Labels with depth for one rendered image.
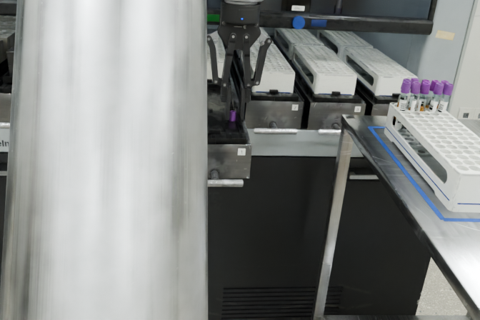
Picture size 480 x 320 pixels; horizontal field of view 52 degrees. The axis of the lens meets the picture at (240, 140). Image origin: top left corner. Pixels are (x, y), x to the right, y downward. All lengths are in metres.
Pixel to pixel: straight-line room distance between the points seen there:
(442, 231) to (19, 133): 0.59
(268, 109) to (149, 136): 0.95
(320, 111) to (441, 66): 0.35
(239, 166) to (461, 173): 0.39
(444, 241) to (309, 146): 0.58
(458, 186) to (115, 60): 0.62
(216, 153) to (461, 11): 0.73
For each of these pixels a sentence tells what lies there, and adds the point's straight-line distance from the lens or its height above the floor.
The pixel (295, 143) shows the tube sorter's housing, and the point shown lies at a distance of 1.21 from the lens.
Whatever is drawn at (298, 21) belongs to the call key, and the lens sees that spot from 1.18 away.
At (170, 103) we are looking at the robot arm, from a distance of 0.23.
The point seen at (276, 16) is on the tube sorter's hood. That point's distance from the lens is 1.18.
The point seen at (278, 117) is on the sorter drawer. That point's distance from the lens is 1.18.
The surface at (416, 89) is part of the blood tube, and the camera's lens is 0.97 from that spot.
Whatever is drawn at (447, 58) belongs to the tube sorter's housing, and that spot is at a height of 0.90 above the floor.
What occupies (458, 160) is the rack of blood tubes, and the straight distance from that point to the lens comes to 0.81.
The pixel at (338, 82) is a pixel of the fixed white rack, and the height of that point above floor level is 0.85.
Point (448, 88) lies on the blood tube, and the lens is 0.99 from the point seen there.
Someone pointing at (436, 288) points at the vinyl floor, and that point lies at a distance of 2.04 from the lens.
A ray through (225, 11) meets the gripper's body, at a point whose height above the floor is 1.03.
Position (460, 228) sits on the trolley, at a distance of 0.75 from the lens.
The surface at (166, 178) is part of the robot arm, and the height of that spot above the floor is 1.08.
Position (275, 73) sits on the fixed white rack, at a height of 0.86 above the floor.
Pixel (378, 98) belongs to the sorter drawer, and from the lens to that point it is 1.24.
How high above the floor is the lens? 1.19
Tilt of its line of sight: 24 degrees down
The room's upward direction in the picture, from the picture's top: 4 degrees clockwise
